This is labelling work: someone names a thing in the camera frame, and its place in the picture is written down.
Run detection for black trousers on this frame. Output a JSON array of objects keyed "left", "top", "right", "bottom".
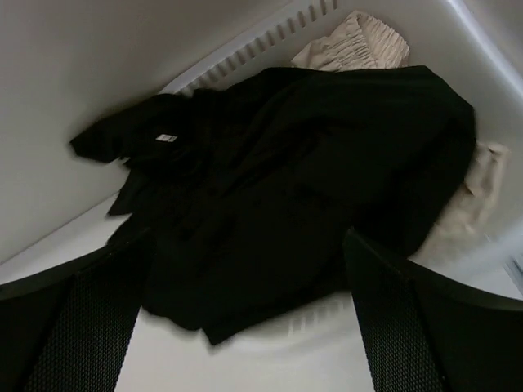
[{"left": 69, "top": 66, "right": 476, "bottom": 345}]

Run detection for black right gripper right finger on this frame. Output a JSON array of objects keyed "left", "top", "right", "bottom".
[{"left": 343, "top": 229, "right": 522, "bottom": 391}]

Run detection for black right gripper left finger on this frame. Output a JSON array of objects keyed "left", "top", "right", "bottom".
[{"left": 1, "top": 231, "right": 152, "bottom": 391}]

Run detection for beige trousers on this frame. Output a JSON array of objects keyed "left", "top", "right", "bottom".
[{"left": 291, "top": 11, "right": 510, "bottom": 265}]

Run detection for white plastic basket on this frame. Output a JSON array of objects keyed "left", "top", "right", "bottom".
[{"left": 0, "top": 0, "right": 523, "bottom": 392}]

